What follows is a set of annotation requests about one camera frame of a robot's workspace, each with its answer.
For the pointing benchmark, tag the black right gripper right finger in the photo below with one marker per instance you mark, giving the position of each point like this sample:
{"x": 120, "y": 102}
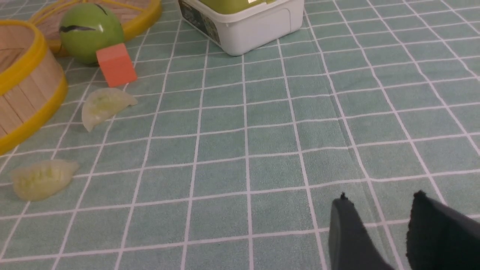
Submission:
{"x": 441, "y": 238}

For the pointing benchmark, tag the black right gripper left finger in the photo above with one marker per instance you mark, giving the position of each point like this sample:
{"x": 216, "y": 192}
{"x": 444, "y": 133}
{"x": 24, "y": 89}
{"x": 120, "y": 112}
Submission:
{"x": 349, "y": 244}

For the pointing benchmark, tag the translucent dumpling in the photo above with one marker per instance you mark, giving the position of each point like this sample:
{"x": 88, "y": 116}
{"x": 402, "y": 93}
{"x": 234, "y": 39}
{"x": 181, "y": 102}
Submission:
{"x": 103, "y": 104}
{"x": 43, "y": 179}

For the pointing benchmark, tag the steamer lid yellow rim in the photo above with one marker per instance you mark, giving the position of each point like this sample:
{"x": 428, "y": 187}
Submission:
{"x": 136, "y": 16}

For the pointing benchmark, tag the wooden steamer tray yellow rim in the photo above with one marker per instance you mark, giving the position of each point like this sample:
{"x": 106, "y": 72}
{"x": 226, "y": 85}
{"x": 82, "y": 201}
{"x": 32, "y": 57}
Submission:
{"x": 33, "y": 83}

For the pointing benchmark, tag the green checkered tablecloth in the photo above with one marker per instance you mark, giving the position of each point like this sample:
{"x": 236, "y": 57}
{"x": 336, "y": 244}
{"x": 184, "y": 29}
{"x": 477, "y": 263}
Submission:
{"x": 231, "y": 163}

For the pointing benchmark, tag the white plastic container green lid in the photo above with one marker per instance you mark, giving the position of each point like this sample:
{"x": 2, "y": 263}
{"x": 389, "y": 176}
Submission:
{"x": 240, "y": 26}

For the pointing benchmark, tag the orange cube block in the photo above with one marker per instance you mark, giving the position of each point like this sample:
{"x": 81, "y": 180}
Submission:
{"x": 116, "y": 65}

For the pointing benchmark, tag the green toy ball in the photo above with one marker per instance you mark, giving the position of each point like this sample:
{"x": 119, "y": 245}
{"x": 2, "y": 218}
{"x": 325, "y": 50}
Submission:
{"x": 88, "y": 27}

